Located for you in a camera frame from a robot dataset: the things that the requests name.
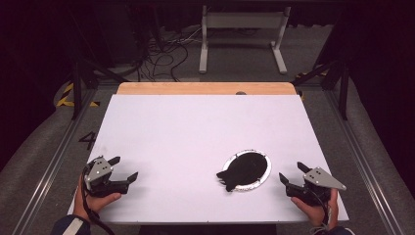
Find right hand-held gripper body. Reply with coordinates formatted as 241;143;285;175
286;166;347;208

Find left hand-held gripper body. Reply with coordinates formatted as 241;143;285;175
82;156;130;199

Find black cloth object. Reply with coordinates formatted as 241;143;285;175
215;149;272;193

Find person's right hand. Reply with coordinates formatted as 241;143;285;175
291;188;340;229

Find person's left hand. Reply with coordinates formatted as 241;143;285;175
72;174;122;223

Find white board sheet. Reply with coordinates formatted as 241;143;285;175
67;94;350;225

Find yellow black floor tape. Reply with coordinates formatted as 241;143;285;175
295;65;329;102
56;81;101;109

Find black metal stand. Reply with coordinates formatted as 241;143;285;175
292;32;351;121
69;9;128;120

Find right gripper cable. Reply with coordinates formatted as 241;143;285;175
309;189;331;235

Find aluminium floor rail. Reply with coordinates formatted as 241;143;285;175
13;87;99;235
324;87;405;235

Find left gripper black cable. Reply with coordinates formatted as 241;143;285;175
80;165;115;235

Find tangle of black floor cables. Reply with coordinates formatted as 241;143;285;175
136;27;197;82

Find white metal stand frame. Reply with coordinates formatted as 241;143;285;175
199;4;292;75

